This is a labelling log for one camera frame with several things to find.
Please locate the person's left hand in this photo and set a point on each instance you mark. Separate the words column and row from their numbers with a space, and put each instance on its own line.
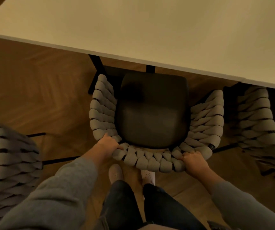
column 105, row 146

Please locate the person's right hand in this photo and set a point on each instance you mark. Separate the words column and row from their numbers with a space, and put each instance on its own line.
column 195, row 164

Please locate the person's right fingers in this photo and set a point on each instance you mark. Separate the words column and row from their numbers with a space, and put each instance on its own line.
column 191, row 155

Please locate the person's left thumb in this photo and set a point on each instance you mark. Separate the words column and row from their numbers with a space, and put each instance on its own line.
column 117, row 148

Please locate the grey woven chair black seat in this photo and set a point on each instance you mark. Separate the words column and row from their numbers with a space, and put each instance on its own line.
column 151, row 112

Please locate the person's right forearm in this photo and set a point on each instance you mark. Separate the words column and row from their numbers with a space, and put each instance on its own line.
column 242, row 208

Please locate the person's left forearm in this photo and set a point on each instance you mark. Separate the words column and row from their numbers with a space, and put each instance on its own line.
column 56, row 196

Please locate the person's left white shoe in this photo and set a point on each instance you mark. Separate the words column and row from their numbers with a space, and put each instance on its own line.
column 115, row 173

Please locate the person's white shoe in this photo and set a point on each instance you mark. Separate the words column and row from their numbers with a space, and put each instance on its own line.
column 148, row 176
column 115, row 173

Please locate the person's right white shoe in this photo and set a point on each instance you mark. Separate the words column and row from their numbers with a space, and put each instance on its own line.
column 148, row 176

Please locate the person's right leg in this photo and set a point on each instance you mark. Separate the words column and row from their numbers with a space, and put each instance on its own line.
column 168, row 210

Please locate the person's leg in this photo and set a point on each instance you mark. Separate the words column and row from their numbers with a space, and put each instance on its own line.
column 120, row 208
column 168, row 210

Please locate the person's left leg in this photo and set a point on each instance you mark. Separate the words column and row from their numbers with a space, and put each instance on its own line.
column 120, row 208

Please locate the black table leg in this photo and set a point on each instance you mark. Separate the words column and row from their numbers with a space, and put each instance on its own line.
column 98, row 69
column 150, row 69

